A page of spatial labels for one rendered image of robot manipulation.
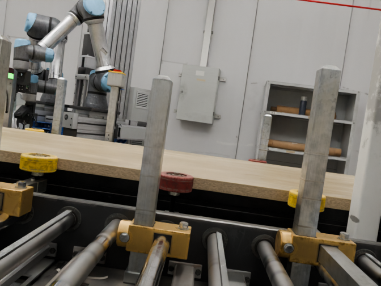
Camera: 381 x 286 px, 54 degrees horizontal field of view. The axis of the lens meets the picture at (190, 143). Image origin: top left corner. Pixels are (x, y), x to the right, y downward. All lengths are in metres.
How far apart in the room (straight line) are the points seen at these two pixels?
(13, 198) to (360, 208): 0.70
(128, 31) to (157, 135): 2.12
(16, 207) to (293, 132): 3.72
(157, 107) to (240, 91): 3.59
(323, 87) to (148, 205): 0.38
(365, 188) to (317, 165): 0.18
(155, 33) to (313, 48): 1.77
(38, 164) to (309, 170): 0.57
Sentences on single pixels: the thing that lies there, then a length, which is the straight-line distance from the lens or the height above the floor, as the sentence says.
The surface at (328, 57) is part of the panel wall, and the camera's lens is 4.40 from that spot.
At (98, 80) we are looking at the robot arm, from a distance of 2.26.
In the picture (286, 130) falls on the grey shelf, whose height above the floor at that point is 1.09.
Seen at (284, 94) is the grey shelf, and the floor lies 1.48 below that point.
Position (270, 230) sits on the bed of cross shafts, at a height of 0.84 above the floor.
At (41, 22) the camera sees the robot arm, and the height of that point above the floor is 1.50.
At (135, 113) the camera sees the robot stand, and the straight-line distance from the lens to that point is 2.74.
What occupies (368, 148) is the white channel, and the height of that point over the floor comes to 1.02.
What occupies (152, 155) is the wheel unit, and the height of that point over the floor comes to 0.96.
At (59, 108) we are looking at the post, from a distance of 1.91.
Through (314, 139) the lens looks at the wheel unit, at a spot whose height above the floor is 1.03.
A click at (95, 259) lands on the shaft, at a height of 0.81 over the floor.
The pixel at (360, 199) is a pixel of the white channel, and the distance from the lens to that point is 0.88.
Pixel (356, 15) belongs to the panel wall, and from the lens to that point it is 4.57.
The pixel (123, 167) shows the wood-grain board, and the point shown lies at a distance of 0.92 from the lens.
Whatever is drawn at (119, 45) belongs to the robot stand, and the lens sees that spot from 2.69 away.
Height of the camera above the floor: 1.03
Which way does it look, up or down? 3 degrees down
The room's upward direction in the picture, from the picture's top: 8 degrees clockwise
